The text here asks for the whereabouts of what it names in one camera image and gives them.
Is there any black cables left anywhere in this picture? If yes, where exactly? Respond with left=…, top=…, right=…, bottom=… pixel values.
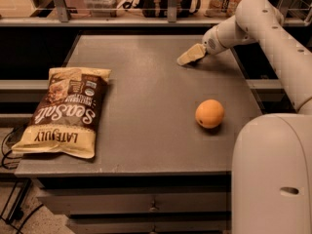
left=0, top=124, right=45, bottom=234

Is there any brown sea salt chip bag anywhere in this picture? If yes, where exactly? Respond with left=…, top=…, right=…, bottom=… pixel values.
left=12, top=67, right=111, bottom=159

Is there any grey metal shelf rail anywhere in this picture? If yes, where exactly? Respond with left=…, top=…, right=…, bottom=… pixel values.
left=0, top=0, right=312, bottom=28

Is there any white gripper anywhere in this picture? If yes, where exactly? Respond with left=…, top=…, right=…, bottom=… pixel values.
left=176, top=27, right=224, bottom=65

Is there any grey drawer cabinet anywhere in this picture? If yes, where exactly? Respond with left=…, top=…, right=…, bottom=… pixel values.
left=17, top=35, right=260, bottom=234

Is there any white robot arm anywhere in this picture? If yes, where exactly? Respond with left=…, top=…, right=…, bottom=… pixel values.
left=177, top=0, right=312, bottom=234

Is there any orange fruit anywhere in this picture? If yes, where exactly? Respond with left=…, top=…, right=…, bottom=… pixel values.
left=195, top=99, right=225, bottom=129

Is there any black backpack on shelf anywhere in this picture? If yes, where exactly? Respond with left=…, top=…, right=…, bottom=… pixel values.
left=136, top=0, right=201, bottom=18

